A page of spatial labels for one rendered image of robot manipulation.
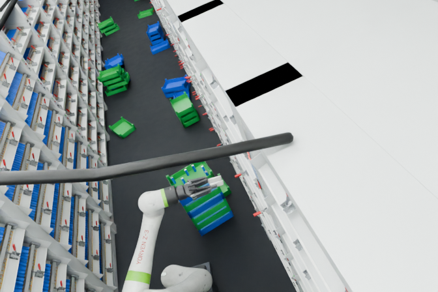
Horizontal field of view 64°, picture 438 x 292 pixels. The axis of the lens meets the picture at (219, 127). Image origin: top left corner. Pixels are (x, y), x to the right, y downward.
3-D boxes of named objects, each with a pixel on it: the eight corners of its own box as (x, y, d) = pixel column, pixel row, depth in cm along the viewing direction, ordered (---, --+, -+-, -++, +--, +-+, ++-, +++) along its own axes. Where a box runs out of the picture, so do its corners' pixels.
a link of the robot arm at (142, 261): (148, 272, 163) (125, 268, 164) (152, 276, 173) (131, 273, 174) (165, 198, 182) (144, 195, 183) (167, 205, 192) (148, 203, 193)
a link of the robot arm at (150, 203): (138, 212, 165) (133, 191, 171) (143, 220, 176) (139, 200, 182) (167, 203, 168) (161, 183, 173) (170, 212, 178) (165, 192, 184)
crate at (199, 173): (178, 199, 246) (174, 193, 241) (169, 182, 261) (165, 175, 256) (215, 178, 250) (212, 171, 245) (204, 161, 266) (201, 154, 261)
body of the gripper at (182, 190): (176, 193, 182) (194, 187, 183) (180, 204, 175) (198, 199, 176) (174, 182, 177) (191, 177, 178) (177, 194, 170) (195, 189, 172)
